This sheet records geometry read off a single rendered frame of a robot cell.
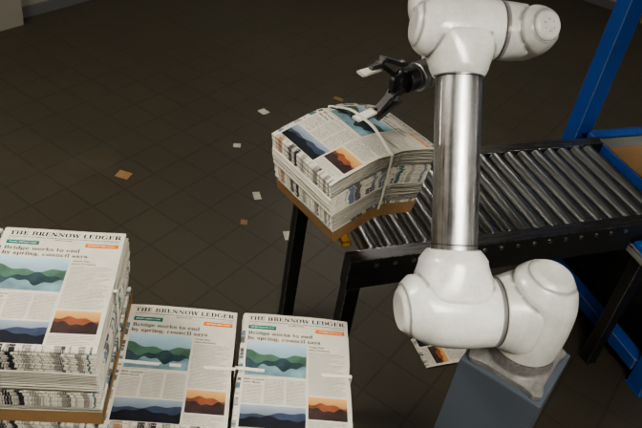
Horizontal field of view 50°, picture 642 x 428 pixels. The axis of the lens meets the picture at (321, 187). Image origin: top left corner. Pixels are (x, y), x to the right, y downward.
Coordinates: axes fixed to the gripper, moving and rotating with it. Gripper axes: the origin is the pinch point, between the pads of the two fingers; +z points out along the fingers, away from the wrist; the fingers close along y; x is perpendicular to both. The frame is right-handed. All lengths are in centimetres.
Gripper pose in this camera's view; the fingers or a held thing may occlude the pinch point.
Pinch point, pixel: (360, 95)
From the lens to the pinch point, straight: 196.8
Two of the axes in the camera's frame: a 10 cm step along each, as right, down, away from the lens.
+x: -5.8, -5.2, 6.3
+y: -0.5, 7.9, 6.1
